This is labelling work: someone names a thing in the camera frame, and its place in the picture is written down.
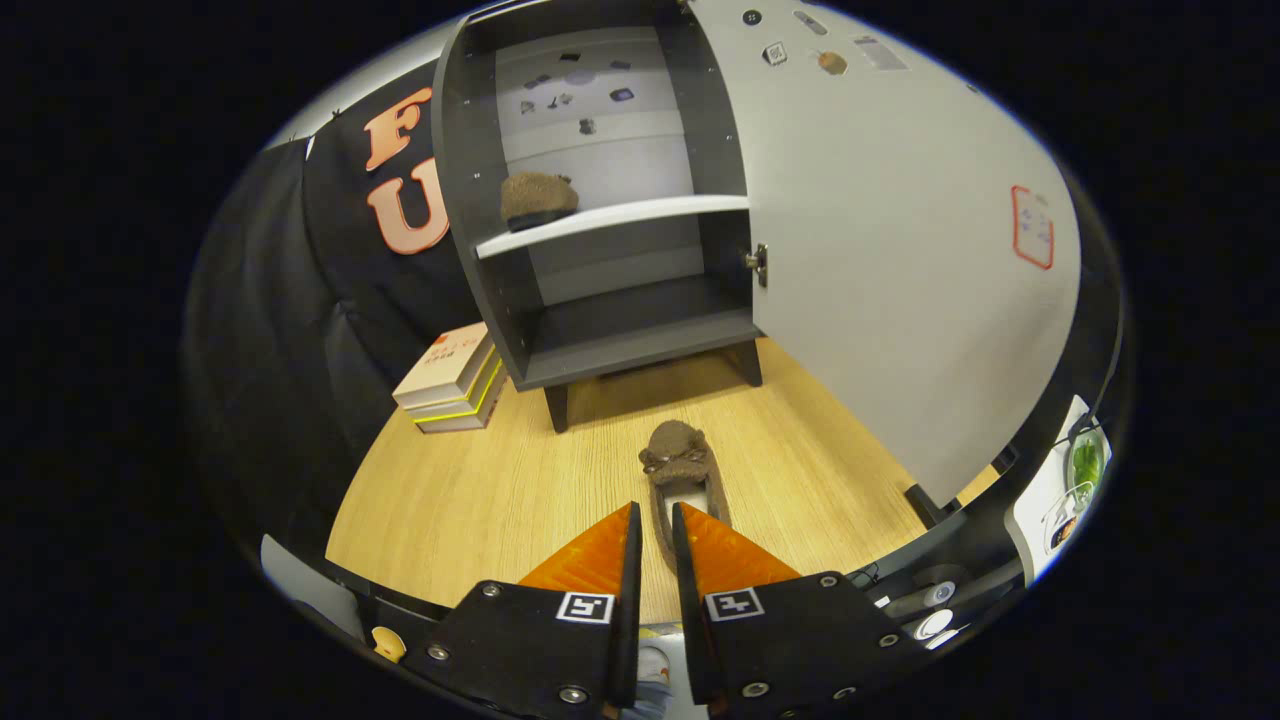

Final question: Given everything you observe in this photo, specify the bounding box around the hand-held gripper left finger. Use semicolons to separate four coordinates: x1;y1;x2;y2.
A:
398;501;644;720

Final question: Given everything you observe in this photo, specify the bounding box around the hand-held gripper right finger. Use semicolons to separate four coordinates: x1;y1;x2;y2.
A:
671;502;929;719

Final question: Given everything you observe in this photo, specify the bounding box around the brown fuzzy shoe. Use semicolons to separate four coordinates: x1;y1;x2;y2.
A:
500;172;581;233
640;420;733;571

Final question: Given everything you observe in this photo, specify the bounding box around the dark grey shoe cabinet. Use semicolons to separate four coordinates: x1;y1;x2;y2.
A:
430;0;766;434

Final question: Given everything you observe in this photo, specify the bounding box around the light grey shoe cabinet door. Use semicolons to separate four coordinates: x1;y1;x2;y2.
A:
690;0;1126;531

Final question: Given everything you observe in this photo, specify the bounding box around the person's clothing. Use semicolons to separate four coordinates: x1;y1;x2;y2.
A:
636;622;701;720

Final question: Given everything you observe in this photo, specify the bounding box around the grey book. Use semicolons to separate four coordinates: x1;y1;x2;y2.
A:
420;385;506;433

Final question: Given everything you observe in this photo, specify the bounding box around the yellow-edged book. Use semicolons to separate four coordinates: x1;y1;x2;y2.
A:
412;358;504;423

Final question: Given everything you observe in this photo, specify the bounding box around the grey metal tube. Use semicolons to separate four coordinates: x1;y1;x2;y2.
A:
880;572;1023;621

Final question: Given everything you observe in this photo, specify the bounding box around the beige paperback book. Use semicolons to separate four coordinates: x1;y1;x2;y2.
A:
393;322;498;409

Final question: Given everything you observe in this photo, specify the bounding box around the pale grey panel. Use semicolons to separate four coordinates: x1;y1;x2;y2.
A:
260;533;366;641

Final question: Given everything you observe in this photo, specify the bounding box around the green round object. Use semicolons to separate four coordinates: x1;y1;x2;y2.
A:
1066;428;1108;501

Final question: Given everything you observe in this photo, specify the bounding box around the black backdrop cloth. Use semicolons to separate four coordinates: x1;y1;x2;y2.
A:
180;85;521;591

